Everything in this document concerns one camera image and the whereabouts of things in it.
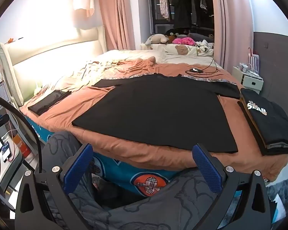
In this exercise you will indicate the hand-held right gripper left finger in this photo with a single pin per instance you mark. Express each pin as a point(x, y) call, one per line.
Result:
point(78, 167)

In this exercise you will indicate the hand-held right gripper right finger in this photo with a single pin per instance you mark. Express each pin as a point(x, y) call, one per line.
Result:
point(206, 167)

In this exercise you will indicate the black clothes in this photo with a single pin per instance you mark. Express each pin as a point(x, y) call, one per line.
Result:
point(48, 101)

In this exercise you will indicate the black garment with patterned trim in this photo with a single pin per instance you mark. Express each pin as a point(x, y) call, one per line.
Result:
point(153, 110)

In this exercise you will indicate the stack of folded clothes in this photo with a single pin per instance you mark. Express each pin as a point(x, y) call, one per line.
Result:
point(268, 122)

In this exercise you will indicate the orange box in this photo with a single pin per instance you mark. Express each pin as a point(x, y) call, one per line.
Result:
point(22, 147)

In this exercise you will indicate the grey side table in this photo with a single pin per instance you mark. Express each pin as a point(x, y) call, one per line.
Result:
point(13, 170)

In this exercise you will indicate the blue printed bed cover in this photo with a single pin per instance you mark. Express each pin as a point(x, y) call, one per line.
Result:
point(124, 171)

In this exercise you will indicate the person's grey patterned pants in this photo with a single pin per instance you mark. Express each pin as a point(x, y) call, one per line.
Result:
point(182, 208)

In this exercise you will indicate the grey bedside cabinet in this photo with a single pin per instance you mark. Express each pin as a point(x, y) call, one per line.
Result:
point(2, 93)

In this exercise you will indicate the orange blanket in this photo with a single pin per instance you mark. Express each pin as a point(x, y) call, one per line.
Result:
point(134, 158)

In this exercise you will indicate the grey fluffy rug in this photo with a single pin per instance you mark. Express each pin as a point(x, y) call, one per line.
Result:
point(282, 189)

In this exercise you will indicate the white nightstand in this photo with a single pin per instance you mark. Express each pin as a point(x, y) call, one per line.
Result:
point(250, 81)

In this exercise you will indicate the black white device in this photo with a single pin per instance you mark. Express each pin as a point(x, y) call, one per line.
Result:
point(195, 70)

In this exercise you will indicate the cream padded headboard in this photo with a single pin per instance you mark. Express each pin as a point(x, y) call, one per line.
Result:
point(50, 57)

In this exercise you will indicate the cream bed sheet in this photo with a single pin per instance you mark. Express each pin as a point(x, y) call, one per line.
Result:
point(98, 60)

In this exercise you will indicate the red white rack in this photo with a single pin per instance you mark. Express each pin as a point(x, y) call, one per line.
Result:
point(253, 61)

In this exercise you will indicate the black white printed cloth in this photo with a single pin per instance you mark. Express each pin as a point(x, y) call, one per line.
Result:
point(205, 46)

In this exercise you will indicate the pink plush toy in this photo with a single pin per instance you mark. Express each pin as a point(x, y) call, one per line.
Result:
point(183, 41)

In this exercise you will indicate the dark grey pillow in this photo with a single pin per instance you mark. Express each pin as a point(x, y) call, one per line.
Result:
point(201, 37)

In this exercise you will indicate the brown plush toy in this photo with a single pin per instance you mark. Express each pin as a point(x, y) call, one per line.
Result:
point(172, 34)

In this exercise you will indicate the white grey plush toy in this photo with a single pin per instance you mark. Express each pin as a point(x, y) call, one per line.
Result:
point(156, 39)

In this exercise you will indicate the pink curtain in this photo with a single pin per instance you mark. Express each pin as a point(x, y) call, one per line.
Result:
point(228, 24)
point(120, 16)

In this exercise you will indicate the black hanging garment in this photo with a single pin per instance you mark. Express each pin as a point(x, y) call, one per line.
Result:
point(182, 4)

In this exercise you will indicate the floral hanging garment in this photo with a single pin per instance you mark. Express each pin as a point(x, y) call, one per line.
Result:
point(164, 2)

